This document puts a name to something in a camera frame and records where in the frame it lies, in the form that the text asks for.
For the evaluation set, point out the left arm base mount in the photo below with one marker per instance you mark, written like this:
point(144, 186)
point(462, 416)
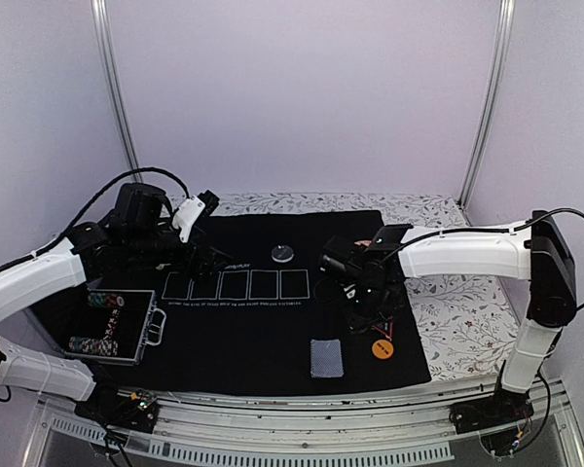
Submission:
point(135, 410)

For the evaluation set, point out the floral patterned tablecloth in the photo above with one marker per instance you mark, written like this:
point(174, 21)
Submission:
point(466, 325)

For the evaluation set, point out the aluminium poker chip case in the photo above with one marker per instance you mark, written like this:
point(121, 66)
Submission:
point(136, 326)

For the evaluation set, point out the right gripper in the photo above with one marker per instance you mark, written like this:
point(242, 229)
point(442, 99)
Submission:
point(355, 323)

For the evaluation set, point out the triangular all in button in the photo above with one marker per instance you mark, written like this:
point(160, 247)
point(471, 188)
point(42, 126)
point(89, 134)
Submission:
point(384, 328)

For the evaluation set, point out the lower poker chip row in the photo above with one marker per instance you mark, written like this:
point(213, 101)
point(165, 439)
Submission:
point(92, 346)

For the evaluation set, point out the aluminium frame post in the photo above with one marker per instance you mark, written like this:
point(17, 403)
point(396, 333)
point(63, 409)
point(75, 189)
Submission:
point(101, 25)
point(499, 56)

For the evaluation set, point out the black poker felt mat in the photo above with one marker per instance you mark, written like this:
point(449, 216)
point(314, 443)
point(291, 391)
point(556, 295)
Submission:
point(247, 330)

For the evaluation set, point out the blue playing card deck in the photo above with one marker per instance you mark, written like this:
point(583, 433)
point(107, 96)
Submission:
point(326, 360)

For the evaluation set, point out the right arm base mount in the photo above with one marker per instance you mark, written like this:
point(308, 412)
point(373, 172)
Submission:
point(502, 407)

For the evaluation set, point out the black round dealer button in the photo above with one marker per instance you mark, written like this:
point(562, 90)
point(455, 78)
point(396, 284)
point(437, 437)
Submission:
point(282, 254)

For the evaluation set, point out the upper poker chip row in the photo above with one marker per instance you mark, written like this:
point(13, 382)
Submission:
point(105, 300)

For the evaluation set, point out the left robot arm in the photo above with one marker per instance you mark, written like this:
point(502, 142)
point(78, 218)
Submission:
point(142, 231)

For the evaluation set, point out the poker chip row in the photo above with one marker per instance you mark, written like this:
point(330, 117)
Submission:
point(92, 346)
point(105, 300)

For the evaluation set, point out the orange big blind button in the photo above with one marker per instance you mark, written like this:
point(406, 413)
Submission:
point(382, 349)

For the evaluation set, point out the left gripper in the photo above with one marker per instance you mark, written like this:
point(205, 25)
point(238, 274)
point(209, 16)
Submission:
point(204, 270)

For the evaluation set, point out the left aluminium frame post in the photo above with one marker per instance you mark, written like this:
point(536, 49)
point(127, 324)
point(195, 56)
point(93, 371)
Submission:
point(101, 25)

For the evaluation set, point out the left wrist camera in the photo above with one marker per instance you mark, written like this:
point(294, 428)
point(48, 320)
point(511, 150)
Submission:
point(191, 210)

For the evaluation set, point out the right aluminium frame post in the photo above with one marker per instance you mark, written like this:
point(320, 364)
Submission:
point(499, 56)

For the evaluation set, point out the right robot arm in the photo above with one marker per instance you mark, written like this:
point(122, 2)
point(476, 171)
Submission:
point(534, 250)

